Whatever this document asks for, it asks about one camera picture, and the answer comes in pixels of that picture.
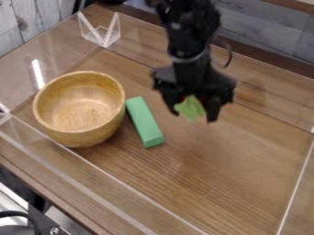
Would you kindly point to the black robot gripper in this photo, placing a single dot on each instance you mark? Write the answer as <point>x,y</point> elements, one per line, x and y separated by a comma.
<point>203,84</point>

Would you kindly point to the red plush fruit green leaves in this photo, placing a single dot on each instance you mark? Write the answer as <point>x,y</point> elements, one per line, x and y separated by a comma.
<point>190,108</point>

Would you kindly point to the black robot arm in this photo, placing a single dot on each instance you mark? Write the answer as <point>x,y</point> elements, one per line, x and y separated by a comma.
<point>191,22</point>

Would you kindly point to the green rectangular block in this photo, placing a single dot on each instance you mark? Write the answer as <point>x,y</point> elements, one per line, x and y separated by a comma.
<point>144,122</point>

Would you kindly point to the wooden bowl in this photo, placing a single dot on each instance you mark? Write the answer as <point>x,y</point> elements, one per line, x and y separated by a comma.
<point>79,108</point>

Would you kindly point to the clear acrylic tray enclosure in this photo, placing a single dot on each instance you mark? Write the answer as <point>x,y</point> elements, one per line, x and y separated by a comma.
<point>235,177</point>

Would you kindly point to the black metal table bracket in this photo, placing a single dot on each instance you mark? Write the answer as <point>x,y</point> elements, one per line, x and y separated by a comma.
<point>47,226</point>

